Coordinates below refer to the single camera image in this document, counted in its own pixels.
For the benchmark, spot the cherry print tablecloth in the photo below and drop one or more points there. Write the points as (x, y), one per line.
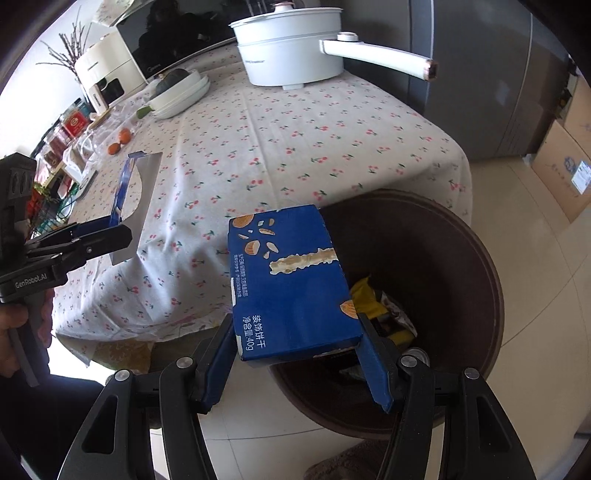
(277, 161)

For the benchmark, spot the orange tangerine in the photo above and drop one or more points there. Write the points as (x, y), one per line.
(123, 134)
(114, 148)

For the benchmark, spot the blue cardboard piece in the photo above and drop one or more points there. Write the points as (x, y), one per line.
(143, 194)

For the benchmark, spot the person's dark pants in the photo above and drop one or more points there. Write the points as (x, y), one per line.
(46, 429)

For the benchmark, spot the person's left hand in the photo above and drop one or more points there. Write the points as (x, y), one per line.
(11, 341)

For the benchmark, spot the dried twig bouquet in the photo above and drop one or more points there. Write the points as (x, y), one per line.
(69, 55)

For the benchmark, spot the white plate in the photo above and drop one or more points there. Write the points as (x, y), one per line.
(173, 110)
(201, 90)

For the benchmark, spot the brown cardboard box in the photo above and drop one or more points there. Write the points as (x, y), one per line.
(563, 184)

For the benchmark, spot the dark green pumpkin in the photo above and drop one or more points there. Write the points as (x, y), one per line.
(171, 77)

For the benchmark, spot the torn blue biscuit box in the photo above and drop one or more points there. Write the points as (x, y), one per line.
(295, 286)

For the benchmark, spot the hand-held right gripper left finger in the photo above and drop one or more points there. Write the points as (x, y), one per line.
(217, 364)

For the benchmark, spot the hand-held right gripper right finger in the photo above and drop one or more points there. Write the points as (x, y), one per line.
(376, 364)

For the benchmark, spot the grey refrigerator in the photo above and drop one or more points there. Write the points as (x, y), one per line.
(485, 69)

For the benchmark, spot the red box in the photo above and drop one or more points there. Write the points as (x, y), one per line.
(76, 124)

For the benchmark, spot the white electric cooking pot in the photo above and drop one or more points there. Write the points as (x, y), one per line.
(286, 55)

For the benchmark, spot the glass jar with bamboo lid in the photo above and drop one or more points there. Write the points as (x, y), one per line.
(99, 138)

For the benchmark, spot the yellow snack wrapper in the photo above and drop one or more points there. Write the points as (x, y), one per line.
(364, 295)

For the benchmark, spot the black microwave oven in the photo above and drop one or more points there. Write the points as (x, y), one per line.
(184, 32)

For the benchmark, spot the white air fryer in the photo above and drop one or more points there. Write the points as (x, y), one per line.
(106, 64)

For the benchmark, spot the brown trash bin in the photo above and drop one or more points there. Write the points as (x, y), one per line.
(461, 286)

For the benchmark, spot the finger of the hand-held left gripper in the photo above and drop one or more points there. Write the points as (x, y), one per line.
(69, 233)
(106, 242)

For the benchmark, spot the grey floor mat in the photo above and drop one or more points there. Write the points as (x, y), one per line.
(346, 464)

